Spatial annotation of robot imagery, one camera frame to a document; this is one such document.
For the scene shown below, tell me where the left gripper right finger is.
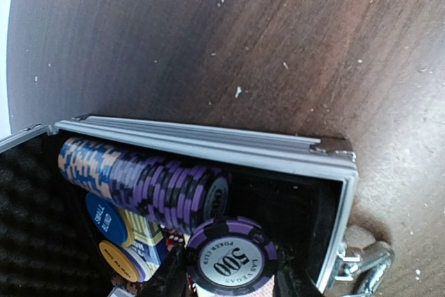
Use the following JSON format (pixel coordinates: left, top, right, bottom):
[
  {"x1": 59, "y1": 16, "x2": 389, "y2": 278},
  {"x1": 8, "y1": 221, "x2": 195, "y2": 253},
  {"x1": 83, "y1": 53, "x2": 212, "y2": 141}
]
[{"x1": 274, "y1": 247, "x2": 322, "y2": 297}]

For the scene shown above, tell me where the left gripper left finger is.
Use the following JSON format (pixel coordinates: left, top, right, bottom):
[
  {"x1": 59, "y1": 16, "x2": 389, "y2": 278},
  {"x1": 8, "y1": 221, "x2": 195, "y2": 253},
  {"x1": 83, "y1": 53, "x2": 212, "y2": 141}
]
[{"x1": 144, "y1": 246, "x2": 188, "y2": 297}]

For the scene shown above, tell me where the white dealer button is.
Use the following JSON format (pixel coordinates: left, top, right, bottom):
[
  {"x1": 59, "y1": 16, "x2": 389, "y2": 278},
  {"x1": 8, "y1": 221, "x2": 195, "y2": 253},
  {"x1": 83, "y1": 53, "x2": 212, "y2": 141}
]
[{"x1": 121, "y1": 248, "x2": 153, "y2": 283}]

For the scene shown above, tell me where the blue gold card deck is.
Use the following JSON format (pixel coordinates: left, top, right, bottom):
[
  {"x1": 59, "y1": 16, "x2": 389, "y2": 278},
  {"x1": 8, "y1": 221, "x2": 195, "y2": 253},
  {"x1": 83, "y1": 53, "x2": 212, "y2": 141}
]
[{"x1": 120, "y1": 209, "x2": 168, "y2": 265}]

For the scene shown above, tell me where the orange big blind button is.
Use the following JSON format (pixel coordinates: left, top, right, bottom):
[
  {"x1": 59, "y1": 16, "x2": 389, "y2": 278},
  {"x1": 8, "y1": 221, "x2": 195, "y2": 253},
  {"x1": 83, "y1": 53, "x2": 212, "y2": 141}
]
[{"x1": 99, "y1": 240, "x2": 139, "y2": 282}]

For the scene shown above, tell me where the yellow dealer button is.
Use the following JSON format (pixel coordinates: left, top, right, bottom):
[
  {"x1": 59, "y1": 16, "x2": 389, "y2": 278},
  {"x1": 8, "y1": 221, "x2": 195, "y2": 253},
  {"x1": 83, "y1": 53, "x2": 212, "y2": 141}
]
[{"x1": 118, "y1": 208, "x2": 134, "y2": 248}]

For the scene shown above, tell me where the purple 500 chip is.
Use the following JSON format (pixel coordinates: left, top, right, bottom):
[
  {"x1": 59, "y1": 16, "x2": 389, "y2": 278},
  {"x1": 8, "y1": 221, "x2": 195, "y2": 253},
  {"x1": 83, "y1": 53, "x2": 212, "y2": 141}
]
[{"x1": 185, "y1": 216, "x2": 278, "y2": 296}]

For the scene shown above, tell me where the blue small blind button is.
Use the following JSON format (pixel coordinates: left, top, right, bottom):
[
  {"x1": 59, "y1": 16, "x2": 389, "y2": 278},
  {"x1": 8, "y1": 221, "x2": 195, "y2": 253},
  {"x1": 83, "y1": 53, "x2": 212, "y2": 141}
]
[{"x1": 85, "y1": 193, "x2": 129, "y2": 245}]

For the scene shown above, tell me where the aluminium poker case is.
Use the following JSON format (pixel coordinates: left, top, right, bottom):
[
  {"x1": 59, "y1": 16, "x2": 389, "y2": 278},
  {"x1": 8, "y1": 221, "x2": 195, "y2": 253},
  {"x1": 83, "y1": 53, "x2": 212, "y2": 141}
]
[{"x1": 1, "y1": 115, "x2": 394, "y2": 296}]

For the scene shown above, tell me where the pink playing card deck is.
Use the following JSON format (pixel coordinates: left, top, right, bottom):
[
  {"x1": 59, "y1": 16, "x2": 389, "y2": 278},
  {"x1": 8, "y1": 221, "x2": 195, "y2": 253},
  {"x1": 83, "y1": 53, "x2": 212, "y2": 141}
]
[{"x1": 187, "y1": 274, "x2": 275, "y2": 296}]

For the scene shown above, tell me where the red die one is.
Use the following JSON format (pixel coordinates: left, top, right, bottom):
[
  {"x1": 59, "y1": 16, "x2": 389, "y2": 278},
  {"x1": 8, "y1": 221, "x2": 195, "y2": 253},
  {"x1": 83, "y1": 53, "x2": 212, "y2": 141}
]
[{"x1": 163, "y1": 229, "x2": 185, "y2": 251}]

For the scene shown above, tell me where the purple chip stack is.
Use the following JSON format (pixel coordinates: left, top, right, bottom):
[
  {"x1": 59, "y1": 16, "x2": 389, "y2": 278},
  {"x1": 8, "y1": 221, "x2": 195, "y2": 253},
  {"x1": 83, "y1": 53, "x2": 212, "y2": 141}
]
[{"x1": 110, "y1": 152, "x2": 232, "y2": 235}]

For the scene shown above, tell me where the blue peach chip stack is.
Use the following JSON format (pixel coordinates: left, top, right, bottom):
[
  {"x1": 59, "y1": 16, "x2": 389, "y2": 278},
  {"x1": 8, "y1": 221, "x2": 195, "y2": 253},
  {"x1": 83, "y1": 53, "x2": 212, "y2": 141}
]
[{"x1": 58, "y1": 137, "x2": 124, "y2": 200}]

